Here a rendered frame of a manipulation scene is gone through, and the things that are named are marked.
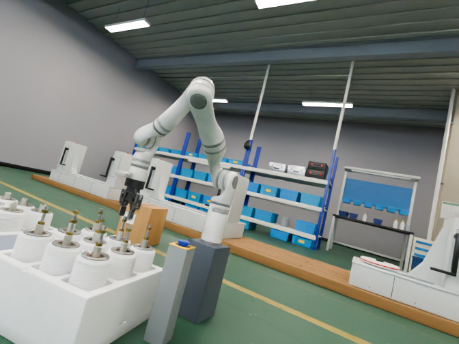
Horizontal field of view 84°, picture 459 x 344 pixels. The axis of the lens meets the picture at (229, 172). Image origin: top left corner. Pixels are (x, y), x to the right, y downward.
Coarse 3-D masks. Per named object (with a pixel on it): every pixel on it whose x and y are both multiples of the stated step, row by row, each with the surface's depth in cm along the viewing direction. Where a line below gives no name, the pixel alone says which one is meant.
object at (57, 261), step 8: (48, 248) 73; (56, 248) 73; (64, 248) 74; (72, 248) 75; (80, 248) 78; (48, 256) 73; (56, 256) 73; (64, 256) 73; (72, 256) 75; (40, 264) 74; (48, 264) 72; (56, 264) 72; (64, 264) 73; (72, 264) 75; (48, 272) 72; (56, 272) 72; (64, 272) 74
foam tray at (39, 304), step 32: (0, 256) 74; (0, 288) 71; (32, 288) 68; (64, 288) 66; (128, 288) 79; (0, 320) 69; (32, 320) 67; (64, 320) 64; (96, 320) 68; (128, 320) 83
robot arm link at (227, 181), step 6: (222, 174) 112; (228, 174) 111; (234, 174) 112; (222, 180) 111; (228, 180) 110; (234, 180) 112; (222, 186) 112; (228, 186) 110; (234, 186) 113; (228, 192) 110; (234, 192) 116; (216, 198) 111; (222, 198) 109; (228, 198) 111; (222, 204) 110; (228, 204) 111
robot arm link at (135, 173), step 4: (132, 168) 99; (136, 168) 99; (140, 168) 100; (116, 172) 98; (120, 172) 96; (124, 172) 95; (128, 172) 100; (132, 172) 99; (136, 172) 99; (140, 172) 99; (144, 172) 101; (124, 176) 94; (128, 176) 95; (132, 176) 99; (136, 176) 99; (140, 176) 100; (144, 176) 101; (140, 180) 100; (144, 180) 101
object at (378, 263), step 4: (364, 256) 236; (364, 260) 221; (368, 260) 218; (372, 260) 216; (376, 260) 224; (380, 260) 225; (372, 264) 214; (376, 264) 212; (380, 264) 211; (384, 264) 210; (388, 264) 216; (392, 264) 226; (388, 268) 209; (392, 268) 209; (396, 268) 210
